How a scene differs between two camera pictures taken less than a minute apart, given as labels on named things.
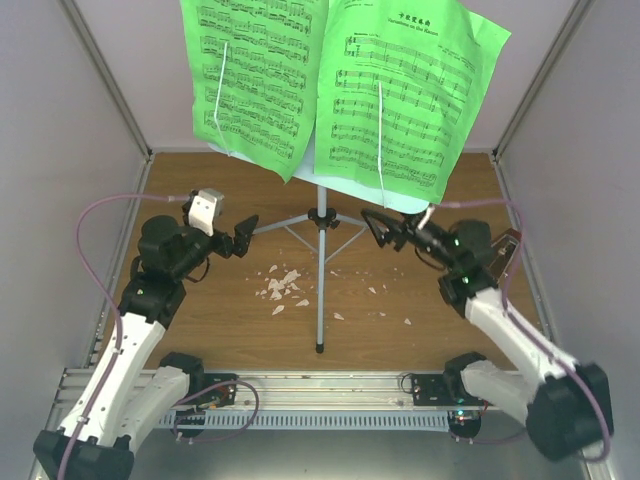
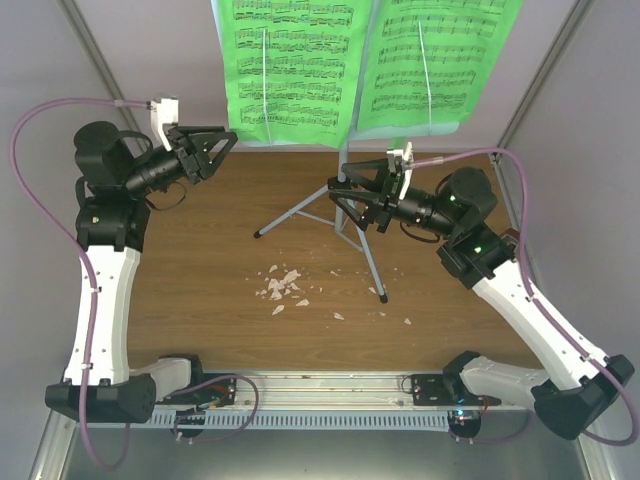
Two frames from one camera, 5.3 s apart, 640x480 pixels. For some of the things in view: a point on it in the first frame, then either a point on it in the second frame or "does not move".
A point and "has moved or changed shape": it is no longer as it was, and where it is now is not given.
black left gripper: x=241 y=238 → x=185 y=152
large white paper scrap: x=276 y=285 does not move
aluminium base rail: x=315 y=390 does not move
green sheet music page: x=255 y=67 has moved or changed shape
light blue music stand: x=221 y=148 has moved or changed shape
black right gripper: x=406 y=228 → x=387 y=201
